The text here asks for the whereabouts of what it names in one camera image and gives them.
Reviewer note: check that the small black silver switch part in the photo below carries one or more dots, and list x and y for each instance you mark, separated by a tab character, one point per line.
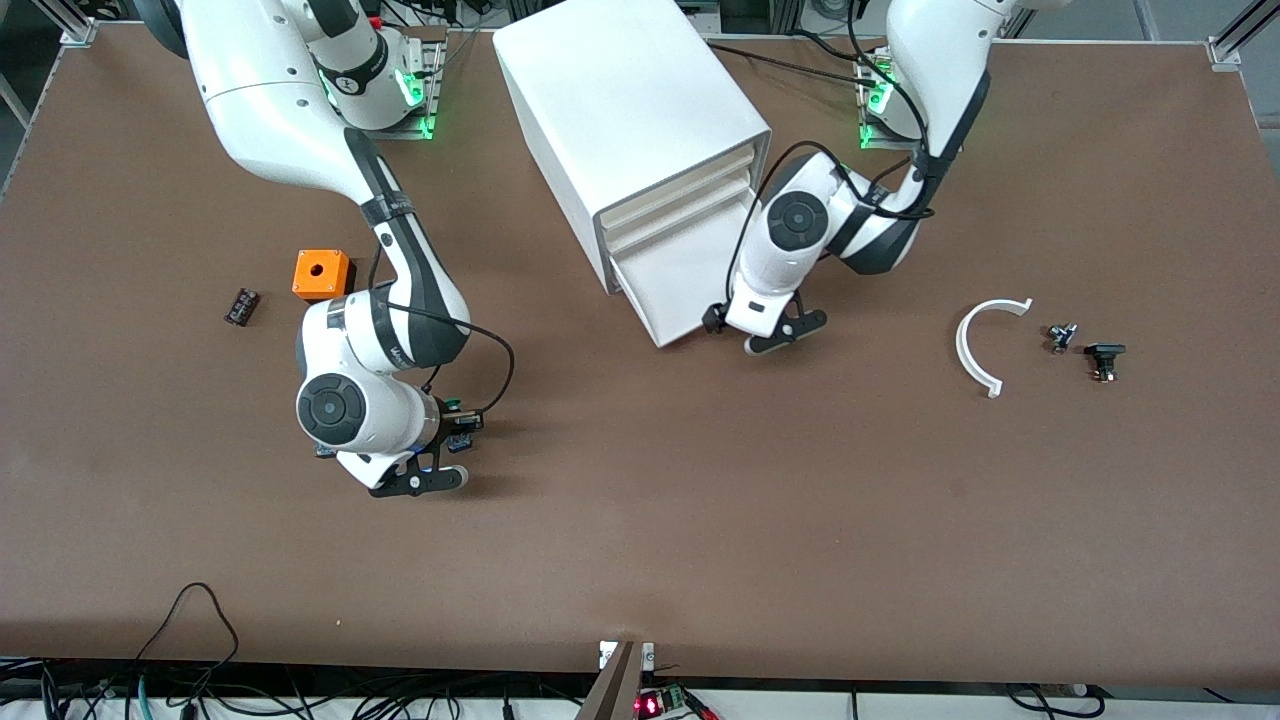
1060	338

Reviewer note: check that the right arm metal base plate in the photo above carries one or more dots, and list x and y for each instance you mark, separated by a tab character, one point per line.
432	100

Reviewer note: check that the aluminium frame profile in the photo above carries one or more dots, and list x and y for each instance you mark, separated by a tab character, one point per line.
75	25
1225	48

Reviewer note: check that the small black connector block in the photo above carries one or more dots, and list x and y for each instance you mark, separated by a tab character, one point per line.
243	307

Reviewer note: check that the green push button switch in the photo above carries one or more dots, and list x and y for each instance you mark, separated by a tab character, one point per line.
452	403

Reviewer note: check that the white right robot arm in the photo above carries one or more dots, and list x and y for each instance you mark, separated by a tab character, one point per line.
260	80

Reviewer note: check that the black flat-head switch part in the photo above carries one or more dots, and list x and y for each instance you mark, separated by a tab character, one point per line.
1104	352

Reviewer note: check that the circuit board with red LED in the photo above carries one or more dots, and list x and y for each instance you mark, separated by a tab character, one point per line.
655	703

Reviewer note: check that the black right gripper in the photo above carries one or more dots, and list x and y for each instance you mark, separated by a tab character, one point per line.
452	424

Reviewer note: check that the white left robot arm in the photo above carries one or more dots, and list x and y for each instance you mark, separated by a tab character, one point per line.
770	270

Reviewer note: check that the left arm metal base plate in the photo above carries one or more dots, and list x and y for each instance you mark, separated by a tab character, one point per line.
872	140

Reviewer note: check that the white curved plastic arc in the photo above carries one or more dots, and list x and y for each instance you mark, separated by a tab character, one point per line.
961	350

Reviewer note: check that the orange button enclosure box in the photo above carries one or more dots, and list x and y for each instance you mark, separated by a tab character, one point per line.
318	272

